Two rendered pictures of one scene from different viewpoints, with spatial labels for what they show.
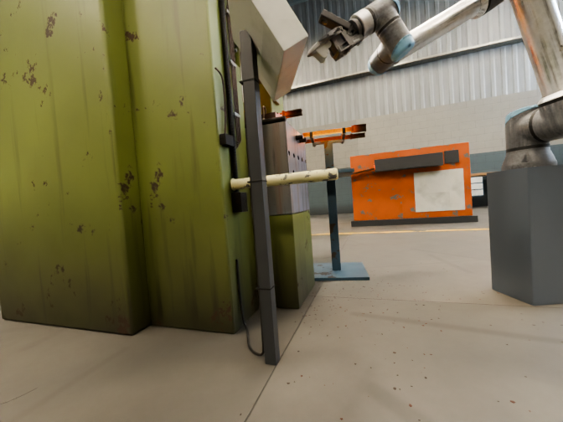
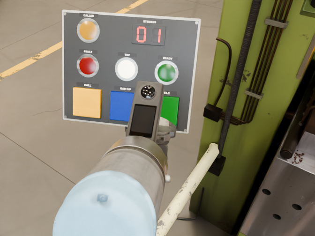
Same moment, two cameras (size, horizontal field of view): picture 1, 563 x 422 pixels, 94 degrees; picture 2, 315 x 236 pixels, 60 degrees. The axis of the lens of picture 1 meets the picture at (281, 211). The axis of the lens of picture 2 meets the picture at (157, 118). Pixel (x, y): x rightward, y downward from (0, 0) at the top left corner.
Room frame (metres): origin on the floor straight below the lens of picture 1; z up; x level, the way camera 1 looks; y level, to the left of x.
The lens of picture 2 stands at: (1.08, -0.55, 1.47)
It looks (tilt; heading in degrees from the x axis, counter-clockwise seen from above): 44 degrees down; 105
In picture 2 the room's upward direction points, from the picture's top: straight up
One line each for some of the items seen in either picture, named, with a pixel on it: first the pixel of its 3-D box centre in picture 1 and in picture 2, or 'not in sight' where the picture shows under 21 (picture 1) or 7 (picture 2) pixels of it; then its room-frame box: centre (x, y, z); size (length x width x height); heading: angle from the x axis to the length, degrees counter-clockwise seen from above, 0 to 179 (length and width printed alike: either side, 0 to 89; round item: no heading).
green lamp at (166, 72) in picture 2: not in sight; (166, 72); (0.96, 0.00, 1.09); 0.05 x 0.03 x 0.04; 161
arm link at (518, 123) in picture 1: (528, 127); not in sight; (1.22, -1.16, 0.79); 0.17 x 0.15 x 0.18; 4
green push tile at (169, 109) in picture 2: not in sight; (163, 110); (0.97, -0.05, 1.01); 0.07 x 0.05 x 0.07; 6
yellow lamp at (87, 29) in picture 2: not in sight; (88, 30); (0.76, 0.02, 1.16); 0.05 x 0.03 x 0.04; 161
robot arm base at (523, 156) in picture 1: (527, 157); not in sight; (1.23, -1.16, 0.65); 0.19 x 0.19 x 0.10
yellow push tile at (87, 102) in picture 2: not in sight; (87, 102); (0.77, -0.07, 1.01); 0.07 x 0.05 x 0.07; 6
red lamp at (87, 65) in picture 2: not in sight; (87, 65); (0.76, -0.03, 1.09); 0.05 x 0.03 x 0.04; 161
